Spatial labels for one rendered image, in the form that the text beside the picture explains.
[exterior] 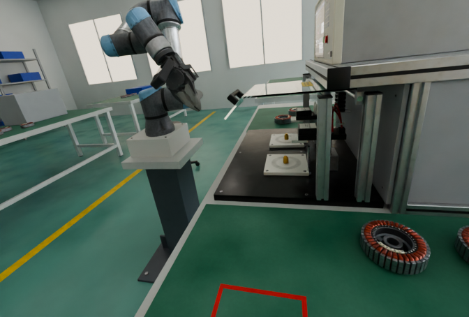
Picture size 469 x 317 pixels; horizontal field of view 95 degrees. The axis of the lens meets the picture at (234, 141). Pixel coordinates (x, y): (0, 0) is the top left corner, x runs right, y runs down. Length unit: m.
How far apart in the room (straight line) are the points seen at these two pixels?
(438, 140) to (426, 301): 0.32
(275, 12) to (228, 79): 1.80
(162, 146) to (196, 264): 0.69
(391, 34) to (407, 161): 0.30
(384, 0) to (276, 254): 0.61
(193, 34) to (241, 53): 1.28
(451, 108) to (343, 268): 0.39
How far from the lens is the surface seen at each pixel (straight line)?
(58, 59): 8.59
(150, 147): 1.15
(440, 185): 0.70
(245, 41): 5.55
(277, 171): 0.76
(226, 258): 0.54
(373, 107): 0.58
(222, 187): 0.73
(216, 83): 5.77
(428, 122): 0.62
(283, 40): 5.46
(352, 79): 0.53
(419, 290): 0.55
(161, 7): 1.24
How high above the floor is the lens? 1.15
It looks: 20 degrees down
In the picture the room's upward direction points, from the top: 7 degrees counter-clockwise
